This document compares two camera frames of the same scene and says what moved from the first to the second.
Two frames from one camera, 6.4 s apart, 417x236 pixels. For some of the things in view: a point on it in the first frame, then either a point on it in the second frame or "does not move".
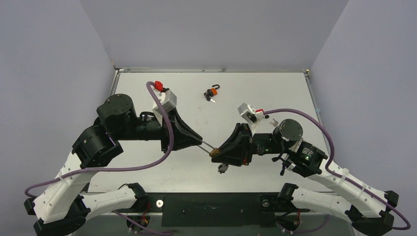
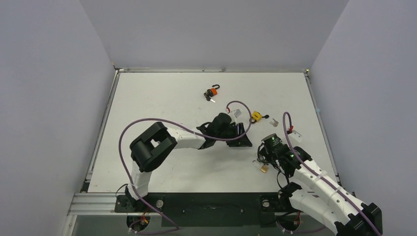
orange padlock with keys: (211, 92) does not move
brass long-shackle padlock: (215, 152) -> (263, 167)
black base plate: (215, 210) does not move
